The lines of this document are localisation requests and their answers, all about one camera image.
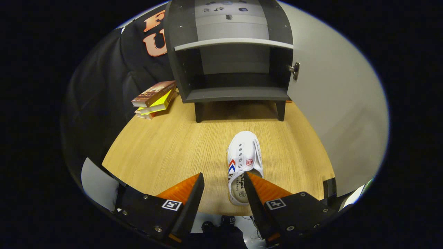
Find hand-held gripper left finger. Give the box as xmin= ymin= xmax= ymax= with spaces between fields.
xmin=116 ymin=173 xmax=205 ymax=244

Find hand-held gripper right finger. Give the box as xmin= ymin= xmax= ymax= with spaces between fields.
xmin=244 ymin=172 xmax=341 ymax=244

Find white shoe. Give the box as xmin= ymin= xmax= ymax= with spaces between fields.
xmin=227 ymin=131 xmax=264 ymax=207

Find dark grey shoe cabinet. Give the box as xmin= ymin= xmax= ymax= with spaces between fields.
xmin=164 ymin=0 xmax=295 ymax=123

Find beige shoe cabinet door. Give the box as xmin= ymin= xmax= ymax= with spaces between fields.
xmin=277 ymin=2 xmax=390 ymax=197

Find person's dark legs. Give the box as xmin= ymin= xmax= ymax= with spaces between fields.
xmin=189 ymin=215 xmax=249 ymax=249

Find tan cover book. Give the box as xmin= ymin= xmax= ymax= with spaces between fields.
xmin=136 ymin=109 xmax=166 ymax=120

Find yellow cover book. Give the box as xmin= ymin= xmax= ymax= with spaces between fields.
xmin=134 ymin=89 xmax=178 ymax=114

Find brown cover book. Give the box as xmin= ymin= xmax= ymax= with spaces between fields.
xmin=131 ymin=80 xmax=177 ymax=108

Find black backdrop cloth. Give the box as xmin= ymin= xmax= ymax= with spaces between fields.
xmin=61 ymin=9 xmax=180 ymax=180

